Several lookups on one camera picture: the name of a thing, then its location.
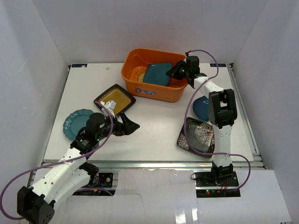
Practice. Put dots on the amber square plate black rim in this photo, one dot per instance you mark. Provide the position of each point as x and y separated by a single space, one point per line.
123 100

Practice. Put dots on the blue leaf-shaped plate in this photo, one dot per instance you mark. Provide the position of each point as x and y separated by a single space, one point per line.
200 108

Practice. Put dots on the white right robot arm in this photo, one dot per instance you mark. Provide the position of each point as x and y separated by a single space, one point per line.
222 113

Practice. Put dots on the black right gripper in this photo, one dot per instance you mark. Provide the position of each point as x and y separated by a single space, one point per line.
174 72

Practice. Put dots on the dark teal square plate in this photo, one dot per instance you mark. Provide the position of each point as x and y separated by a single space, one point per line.
156 74

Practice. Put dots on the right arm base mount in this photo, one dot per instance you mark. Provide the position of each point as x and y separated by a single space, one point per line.
219 182

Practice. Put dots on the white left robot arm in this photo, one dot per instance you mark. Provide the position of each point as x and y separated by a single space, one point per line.
37 203

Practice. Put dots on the orange plastic bin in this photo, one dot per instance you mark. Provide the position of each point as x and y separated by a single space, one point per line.
137 62

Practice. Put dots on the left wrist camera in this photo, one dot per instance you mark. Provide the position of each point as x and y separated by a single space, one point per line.
106 107

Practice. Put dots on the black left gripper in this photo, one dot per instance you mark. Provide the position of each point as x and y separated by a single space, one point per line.
119 127

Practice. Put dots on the small yellow square dish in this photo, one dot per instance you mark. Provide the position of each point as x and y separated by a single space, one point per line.
141 77

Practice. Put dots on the teal round scalloped plate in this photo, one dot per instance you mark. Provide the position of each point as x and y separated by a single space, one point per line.
74 122

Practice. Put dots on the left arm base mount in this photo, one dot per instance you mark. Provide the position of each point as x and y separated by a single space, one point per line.
102 180

